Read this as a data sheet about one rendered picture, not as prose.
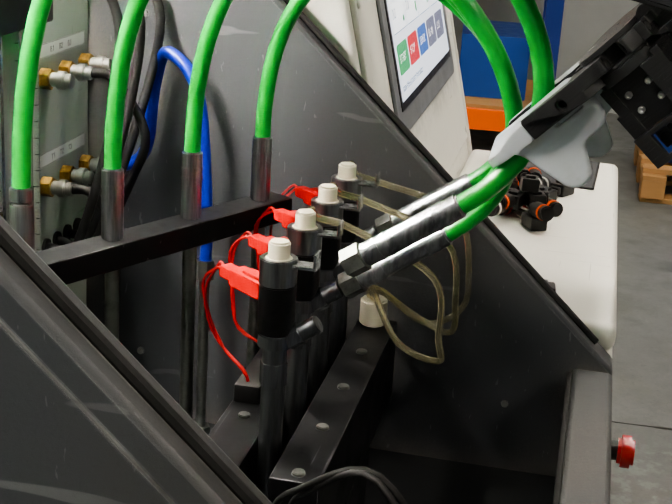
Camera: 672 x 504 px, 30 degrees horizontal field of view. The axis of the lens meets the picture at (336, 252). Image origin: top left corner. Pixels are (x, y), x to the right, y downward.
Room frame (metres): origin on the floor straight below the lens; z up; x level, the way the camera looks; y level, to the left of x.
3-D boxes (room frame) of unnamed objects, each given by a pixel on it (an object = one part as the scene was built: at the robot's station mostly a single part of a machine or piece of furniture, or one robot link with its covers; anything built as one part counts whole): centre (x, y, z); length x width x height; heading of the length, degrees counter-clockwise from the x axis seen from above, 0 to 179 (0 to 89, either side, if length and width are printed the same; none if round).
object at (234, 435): (0.98, 0.02, 0.91); 0.34 x 0.10 x 0.15; 169
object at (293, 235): (0.94, 0.01, 1.03); 0.05 x 0.03 x 0.21; 79
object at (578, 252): (1.52, -0.24, 0.97); 0.70 x 0.22 x 0.03; 169
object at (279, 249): (0.86, 0.04, 1.13); 0.02 x 0.02 x 0.03
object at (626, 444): (1.25, -0.32, 0.80); 0.05 x 0.04 x 0.05; 169
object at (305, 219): (0.94, 0.03, 1.13); 0.02 x 0.02 x 0.03
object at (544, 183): (1.55, -0.24, 1.01); 0.23 x 0.11 x 0.06; 169
